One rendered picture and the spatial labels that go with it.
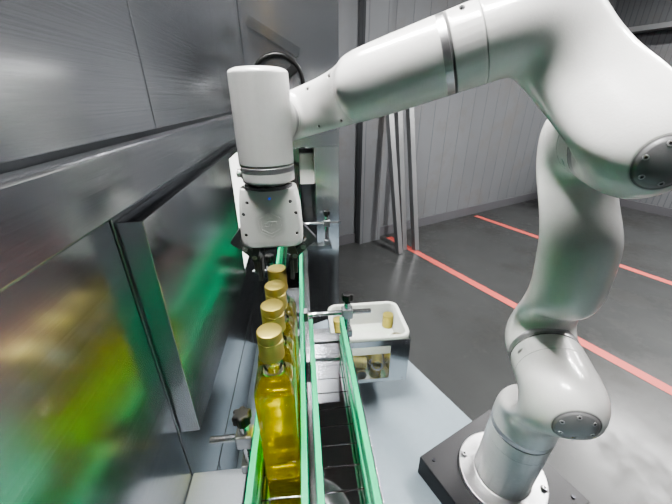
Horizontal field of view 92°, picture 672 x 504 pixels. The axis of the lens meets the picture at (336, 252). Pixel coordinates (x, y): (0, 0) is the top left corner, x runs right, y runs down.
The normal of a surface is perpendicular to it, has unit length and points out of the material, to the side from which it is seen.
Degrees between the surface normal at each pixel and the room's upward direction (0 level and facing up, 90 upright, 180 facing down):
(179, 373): 90
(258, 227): 90
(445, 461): 4
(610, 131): 73
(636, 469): 0
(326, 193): 90
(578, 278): 96
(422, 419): 0
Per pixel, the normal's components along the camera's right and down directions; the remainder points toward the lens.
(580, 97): -0.73, 0.01
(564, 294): -0.62, 0.50
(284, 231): 0.14, 0.44
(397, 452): 0.00, -0.90
